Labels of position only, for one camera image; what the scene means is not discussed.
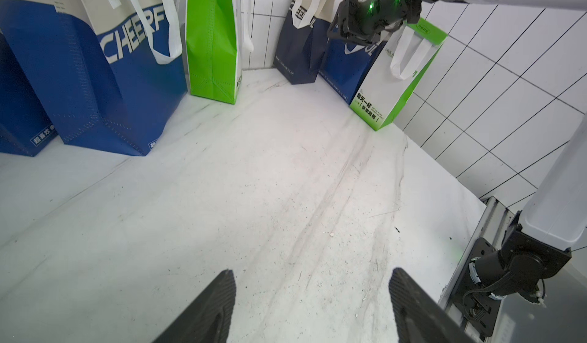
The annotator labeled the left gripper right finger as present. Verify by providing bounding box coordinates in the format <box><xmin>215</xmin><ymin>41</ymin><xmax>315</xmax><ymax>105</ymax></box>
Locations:
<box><xmin>388</xmin><ymin>267</ymin><xmax>472</xmax><ymax>343</ymax></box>

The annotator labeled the blue cheerful bag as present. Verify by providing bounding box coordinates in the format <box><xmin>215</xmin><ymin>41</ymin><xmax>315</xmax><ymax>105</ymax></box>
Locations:
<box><xmin>1</xmin><ymin>0</ymin><xmax>186</xmax><ymax>156</ymax></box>
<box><xmin>1</xmin><ymin>37</ymin><xmax>57</xmax><ymax>157</ymax></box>

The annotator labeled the dark blue bag behind right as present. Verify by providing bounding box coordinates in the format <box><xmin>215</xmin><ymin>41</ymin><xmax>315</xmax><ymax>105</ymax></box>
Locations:
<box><xmin>319</xmin><ymin>39</ymin><xmax>386</xmax><ymax>105</ymax></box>

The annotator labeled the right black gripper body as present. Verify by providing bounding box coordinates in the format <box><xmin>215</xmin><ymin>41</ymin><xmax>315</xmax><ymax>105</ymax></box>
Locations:
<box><xmin>327</xmin><ymin>0</ymin><xmax>422</xmax><ymax>46</ymax></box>

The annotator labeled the green white bag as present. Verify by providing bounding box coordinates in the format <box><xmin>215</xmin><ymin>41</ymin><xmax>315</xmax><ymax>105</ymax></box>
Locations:
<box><xmin>185</xmin><ymin>0</ymin><xmax>255</xmax><ymax>105</ymax></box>
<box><xmin>350</xmin><ymin>18</ymin><xmax>448</xmax><ymax>131</ymax></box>

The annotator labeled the dark bag behind left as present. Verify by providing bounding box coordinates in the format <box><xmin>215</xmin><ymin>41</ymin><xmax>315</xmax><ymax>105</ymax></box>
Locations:
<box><xmin>274</xmin><ymin>0</ymin><xmax>335</xmax><ymax>85</ymax></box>

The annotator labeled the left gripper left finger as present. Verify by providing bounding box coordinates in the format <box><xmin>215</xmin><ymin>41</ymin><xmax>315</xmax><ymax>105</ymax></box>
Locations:
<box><xmin>154</xmin><ymin>270</ymin><xmax>236</xmax><ymax>343</ymax></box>

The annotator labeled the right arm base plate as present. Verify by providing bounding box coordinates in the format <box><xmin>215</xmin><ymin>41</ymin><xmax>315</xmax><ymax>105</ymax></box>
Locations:
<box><xmin>450</xmin><ymin>238</ymin><xmax>521</xmax><ymax>338</ymax></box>

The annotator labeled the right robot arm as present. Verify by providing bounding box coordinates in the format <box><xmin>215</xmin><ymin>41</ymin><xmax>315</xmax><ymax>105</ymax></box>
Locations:
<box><xmin>394</xmin><ymin>0</ymin><xmax>586</xmax><ymax>212</ymax></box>

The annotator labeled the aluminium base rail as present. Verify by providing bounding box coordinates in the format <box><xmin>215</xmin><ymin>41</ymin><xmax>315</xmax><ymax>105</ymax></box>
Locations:
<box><xmin>437</xmin><ymin>195</ymin><xmax>515</xmax><ymax>343</ymax></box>

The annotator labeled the blue Cheerful bag front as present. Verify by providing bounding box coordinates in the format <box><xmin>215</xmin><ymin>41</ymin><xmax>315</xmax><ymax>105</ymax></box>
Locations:
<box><xmin>1</xmin><ymin>37</ymin><xmax>57</xmax><ymax>157</ymax></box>

